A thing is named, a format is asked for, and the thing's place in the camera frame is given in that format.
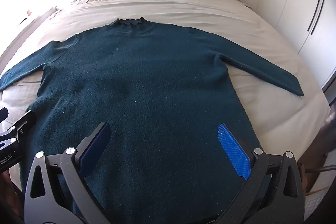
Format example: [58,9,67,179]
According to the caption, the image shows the black wardrobe handle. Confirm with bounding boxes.
[307,0,324,31]
[311,0,327,35]

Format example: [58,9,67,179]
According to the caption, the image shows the bed with beige sheet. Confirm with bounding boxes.
[0,0,332,224]

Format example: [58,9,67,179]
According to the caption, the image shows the dark teal knit sweater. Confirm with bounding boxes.
[0,17,304,224]

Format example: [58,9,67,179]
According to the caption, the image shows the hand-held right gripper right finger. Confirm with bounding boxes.
[217,123,306,224]

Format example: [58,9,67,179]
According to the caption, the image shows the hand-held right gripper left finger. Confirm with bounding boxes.
[24,122,112,224]

